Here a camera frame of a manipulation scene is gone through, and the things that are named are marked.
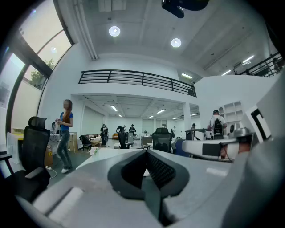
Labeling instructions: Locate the white wall shelf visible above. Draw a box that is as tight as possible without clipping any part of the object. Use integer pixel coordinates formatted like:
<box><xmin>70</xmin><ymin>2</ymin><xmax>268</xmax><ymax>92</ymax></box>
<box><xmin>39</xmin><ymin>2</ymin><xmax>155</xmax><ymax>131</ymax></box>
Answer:
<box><xmin>218</xmin><ymin>101</ymin><xmax>244</xmax><ymax>122</ymax></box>

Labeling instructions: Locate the large glass window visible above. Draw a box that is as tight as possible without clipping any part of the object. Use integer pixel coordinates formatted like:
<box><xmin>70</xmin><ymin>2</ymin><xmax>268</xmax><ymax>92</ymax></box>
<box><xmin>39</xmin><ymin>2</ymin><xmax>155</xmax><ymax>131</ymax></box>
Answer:
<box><xmin>0</xmin><ymin>0</ymin><xmax>75</xmax><ymax>134</ymax></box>

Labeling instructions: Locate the small black chair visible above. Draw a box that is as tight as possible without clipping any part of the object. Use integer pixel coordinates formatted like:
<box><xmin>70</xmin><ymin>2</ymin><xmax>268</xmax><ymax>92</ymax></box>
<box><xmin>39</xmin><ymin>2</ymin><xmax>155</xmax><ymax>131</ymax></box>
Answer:
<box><xmin>79</xmin><ymin>134</ymin><xmax>93</xmax><ymax>152</ymax></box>

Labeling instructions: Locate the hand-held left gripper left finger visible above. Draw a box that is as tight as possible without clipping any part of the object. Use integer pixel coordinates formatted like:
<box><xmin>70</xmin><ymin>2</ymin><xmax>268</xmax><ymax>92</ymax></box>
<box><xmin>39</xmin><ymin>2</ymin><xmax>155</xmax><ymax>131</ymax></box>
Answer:
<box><xmin>66</xmin><ymin>149</ymin><xmax>164</xmax><ymax>228</ymax></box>

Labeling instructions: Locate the light wooden board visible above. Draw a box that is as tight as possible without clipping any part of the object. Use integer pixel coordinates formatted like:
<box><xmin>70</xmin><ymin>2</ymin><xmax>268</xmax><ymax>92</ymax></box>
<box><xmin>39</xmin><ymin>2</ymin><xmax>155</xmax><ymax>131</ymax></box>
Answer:
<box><xmin>68</xmin><ymin>131</ymin><xmax>79</xmax><ymax>154</ymax></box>

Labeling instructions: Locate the short black balcony railing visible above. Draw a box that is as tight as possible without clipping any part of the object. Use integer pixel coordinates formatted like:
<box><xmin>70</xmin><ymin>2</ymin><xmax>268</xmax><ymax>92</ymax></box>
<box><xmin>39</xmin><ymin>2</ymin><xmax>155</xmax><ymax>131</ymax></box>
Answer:
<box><xmin>238</xmin><ymin>51</ymin><xmax>285</xmax><ymax>78</ymax></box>

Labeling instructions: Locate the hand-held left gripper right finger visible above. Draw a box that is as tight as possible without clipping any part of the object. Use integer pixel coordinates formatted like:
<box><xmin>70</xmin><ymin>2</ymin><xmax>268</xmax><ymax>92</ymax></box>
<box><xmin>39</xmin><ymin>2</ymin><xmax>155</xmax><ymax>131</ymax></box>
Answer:
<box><xmin>146</xmin><ymin>149</ymin><xmax>233</xmax><ymax>228</ymax></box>

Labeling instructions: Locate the brown cardboard box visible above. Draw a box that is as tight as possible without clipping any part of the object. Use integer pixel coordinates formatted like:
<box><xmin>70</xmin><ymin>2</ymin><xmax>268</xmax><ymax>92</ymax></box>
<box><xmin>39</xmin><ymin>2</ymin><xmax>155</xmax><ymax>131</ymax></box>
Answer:
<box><xmin>44</xmin><ymin>144</ymin><xmax>54</xmax><ymax>167</ymax></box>

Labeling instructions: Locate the black head-worn camera device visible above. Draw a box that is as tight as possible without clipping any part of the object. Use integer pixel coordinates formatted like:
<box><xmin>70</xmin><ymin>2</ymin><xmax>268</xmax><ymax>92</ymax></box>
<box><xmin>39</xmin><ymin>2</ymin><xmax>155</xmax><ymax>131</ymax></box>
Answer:
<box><xmin>161</xmin><ymin>0</ymin><xmax>210</xmax><ymax>19</ymax></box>

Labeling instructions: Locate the long black balcony railing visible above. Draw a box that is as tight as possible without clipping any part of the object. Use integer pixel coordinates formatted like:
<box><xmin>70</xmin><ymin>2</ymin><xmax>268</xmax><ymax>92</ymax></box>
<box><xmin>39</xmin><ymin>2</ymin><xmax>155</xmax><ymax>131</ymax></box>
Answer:
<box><xmin>77</xmin><ymin>69</ymin><xmax>197</xmax><ymax>98</ymax></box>

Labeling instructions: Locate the black mesh office chair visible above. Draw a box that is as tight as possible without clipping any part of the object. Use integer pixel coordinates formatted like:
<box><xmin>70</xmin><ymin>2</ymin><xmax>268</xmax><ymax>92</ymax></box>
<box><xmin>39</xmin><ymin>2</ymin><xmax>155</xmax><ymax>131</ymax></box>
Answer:
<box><xmin>0</xmin><ymin>116</ymin><xmax>51</xmax><ymax>202</ymax></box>
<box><xmin>144</xmin><ymin>127</ymin><xmax>174</xmax><ymax>154</ymax></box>

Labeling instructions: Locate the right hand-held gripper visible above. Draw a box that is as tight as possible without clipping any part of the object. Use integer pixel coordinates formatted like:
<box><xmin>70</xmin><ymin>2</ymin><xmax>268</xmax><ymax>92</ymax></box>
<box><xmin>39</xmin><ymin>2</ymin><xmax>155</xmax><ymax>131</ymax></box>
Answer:
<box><xmin>181</xmin><ymin>106</ymin><xmax>274</xmax><ymax>160</ymax></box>

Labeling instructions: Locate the black high-back office chair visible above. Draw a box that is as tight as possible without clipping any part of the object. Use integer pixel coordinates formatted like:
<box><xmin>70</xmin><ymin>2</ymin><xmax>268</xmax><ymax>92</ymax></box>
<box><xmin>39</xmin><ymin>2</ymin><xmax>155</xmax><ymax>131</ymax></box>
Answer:
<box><xmin>116</xmin><ymin>125</ymin><xmax>134</xmax><ymax>150</ymax></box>

